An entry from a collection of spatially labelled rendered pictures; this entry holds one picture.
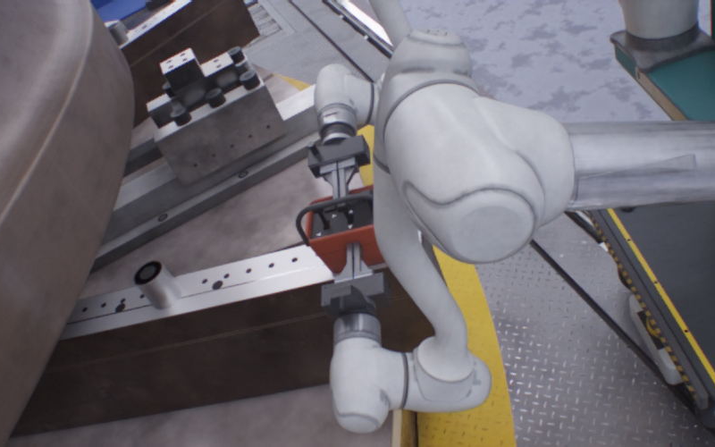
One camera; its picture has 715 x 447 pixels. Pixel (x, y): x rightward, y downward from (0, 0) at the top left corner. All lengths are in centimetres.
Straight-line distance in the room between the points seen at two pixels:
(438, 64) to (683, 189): 31
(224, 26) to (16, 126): 209
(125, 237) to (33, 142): 104
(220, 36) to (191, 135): 134
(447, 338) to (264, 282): 57
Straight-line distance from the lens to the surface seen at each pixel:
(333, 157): 140
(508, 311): 214
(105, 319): 175
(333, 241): 136
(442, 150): 64
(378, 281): 127
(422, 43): 78
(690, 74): 151
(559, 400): 194
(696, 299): 171
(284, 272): 152
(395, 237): 93
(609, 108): 284
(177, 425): 193
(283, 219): 230
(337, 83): 152
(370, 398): 114
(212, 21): 361
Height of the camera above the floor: 167
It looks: 38 degrees down
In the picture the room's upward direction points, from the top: 25 degrees counter-clockwise
